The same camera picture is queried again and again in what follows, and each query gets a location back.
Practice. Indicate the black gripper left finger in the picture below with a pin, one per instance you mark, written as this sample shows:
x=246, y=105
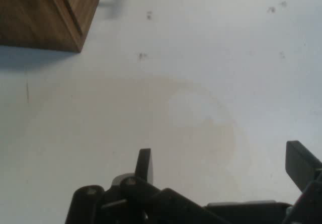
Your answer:
x=144, y=163

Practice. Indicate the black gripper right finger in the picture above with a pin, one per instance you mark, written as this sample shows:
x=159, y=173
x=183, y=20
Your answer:
x=300, y=163

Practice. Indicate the dark wooden drawer cabinet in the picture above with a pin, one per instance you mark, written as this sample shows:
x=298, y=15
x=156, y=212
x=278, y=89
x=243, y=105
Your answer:
x=32, y=15

